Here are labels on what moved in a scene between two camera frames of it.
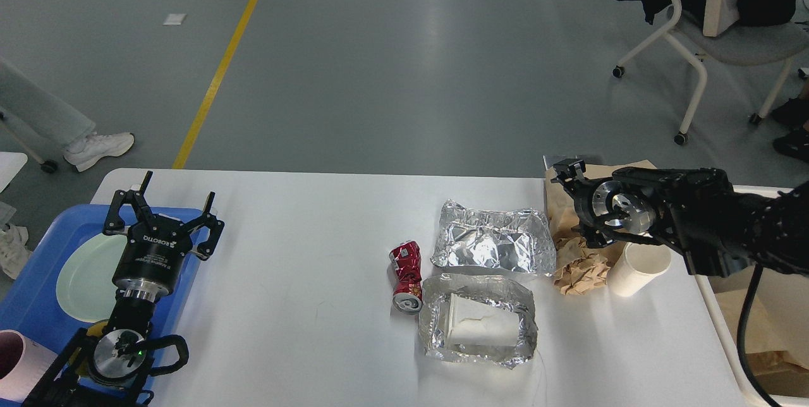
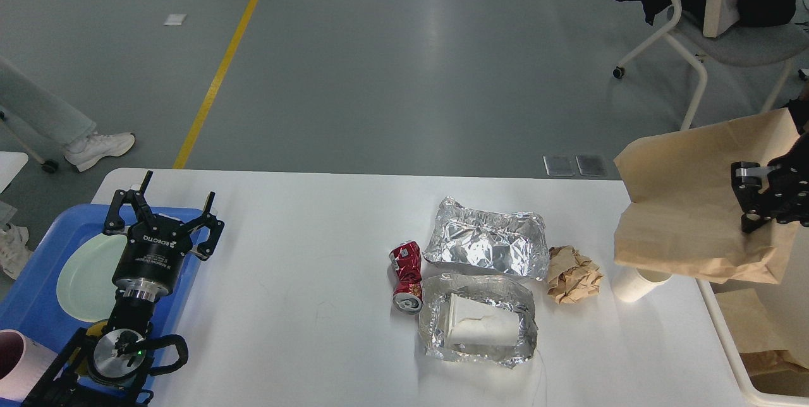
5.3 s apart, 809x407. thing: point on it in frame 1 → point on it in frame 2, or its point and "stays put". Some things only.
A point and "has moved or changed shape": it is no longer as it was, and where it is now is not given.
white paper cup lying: [473, 323] stays put
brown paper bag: [562, 213] → [684, 215]
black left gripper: [157, 244] stays put
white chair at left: [11, 163] stays put
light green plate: [85, 288] stays put
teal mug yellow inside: [96, 330] stays put
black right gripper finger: [579, 162] → [747, 181]
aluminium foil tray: [507, 294] stays put
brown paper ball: [579, 270] has moved or changed shape
